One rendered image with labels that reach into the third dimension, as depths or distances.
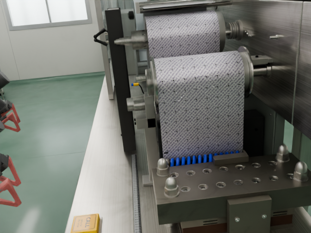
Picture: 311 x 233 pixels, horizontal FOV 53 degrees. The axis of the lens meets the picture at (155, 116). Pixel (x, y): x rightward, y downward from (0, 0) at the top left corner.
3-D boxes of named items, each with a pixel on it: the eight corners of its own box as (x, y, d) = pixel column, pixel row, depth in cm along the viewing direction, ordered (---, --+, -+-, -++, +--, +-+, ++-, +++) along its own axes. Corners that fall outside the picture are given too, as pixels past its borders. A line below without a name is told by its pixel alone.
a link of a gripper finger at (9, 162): (29, 172, 86) (3, 150, 81) (30, 185, 79) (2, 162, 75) (9, 188, 85) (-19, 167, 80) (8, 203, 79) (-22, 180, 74)
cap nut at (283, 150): (272, 156, 88) (273, 142, 86) (285, 155, 88) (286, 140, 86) (278, 162, 84) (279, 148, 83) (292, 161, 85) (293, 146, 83)
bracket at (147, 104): (141, 178, 107) (131, 93, 95) (159, 176, 107) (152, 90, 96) (141, 187, 102) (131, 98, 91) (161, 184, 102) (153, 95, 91)
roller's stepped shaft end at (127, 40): (115, 46, 110) (114, 36, 109) (132, 44, 110) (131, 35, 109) (115, 47, 107) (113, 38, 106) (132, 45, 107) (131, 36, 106)
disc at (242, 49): (233, 89, 99) (234, 42, 94) (235, 89, 99) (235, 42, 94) (251, 105, 86) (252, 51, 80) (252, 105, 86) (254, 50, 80)
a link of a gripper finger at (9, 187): (30, 185, 80) (2, 162, 75) (31, 200, 73) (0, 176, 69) (8, 203, 79) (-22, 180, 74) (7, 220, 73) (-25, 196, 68)
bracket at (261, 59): (245, 61, 91) (245, 54, 91) (265, 59, 92) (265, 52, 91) (251, 65, 87) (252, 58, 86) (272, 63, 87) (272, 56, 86)
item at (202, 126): (163, 162, 92) (158, 103, 85) (242, 153, 93) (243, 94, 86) (163, 163, 91) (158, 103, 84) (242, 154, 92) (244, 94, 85)
